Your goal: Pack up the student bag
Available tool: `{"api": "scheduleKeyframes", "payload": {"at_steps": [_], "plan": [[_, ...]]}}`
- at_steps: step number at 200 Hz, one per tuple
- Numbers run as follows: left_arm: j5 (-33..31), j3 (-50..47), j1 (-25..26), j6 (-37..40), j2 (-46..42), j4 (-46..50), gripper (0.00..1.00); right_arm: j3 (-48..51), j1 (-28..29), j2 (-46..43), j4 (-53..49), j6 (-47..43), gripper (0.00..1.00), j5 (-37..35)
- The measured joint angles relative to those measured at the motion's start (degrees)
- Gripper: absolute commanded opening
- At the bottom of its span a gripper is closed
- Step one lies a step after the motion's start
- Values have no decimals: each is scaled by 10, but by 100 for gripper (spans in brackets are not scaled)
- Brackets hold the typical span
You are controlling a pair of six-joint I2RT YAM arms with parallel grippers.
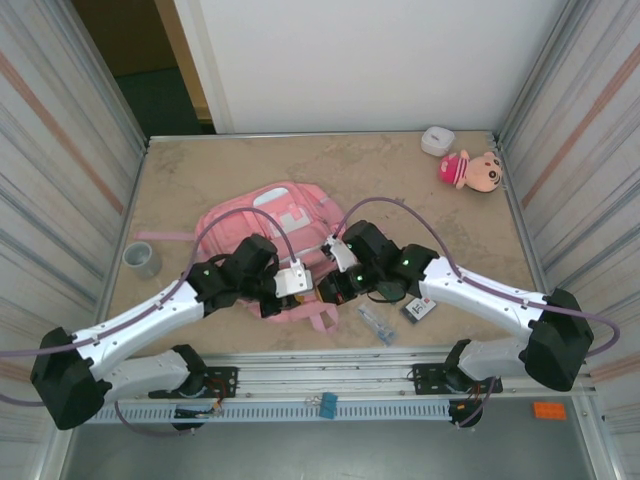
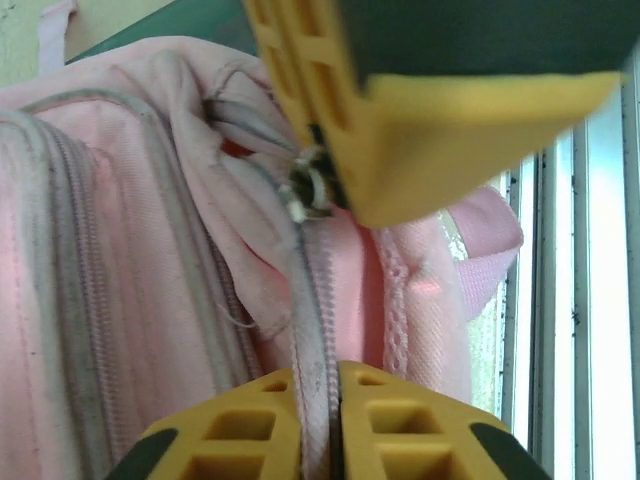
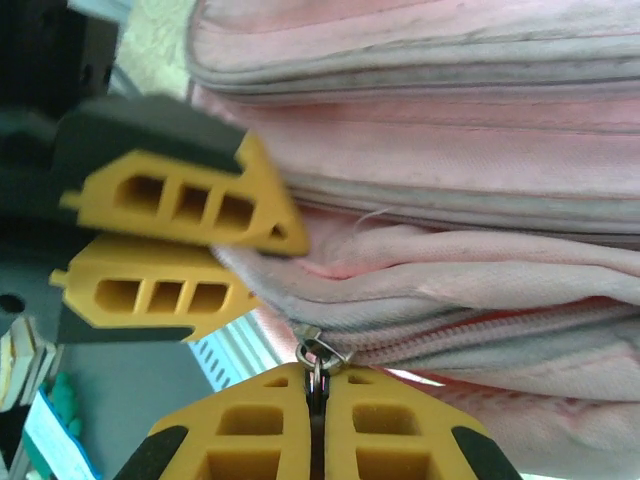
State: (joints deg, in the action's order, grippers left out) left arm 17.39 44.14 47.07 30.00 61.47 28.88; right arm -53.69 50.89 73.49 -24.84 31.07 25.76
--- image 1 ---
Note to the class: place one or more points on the clear plastic pen pack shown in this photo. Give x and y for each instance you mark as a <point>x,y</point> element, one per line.
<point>377,324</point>

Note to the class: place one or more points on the white black card box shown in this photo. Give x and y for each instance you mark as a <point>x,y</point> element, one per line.
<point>419,310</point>

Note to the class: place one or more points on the pink student backpack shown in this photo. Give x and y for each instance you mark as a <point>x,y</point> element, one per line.
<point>320,200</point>

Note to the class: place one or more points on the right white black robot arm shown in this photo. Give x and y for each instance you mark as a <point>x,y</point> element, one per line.
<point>555,350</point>

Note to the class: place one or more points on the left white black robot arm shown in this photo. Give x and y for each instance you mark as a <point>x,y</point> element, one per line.
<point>65,385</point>

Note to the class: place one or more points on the grey plastic cup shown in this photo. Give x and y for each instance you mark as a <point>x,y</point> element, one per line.
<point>142,260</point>

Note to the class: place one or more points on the blue binder clip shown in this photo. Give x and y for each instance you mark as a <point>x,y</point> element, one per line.
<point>327,406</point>

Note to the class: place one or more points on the pink plush doll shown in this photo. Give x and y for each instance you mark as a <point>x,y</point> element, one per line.
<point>475,172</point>

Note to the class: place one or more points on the small white square box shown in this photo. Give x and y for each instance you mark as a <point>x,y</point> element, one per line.
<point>437,141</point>

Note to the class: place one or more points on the orange toy brick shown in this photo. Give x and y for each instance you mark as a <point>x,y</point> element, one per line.
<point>549,410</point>

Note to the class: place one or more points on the aluminium rail frame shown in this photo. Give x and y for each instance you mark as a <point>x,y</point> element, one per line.
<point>325,372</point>

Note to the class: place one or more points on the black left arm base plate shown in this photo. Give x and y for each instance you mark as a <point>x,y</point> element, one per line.
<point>222,380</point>

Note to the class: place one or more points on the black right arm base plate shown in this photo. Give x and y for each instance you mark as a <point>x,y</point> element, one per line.
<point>425,377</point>

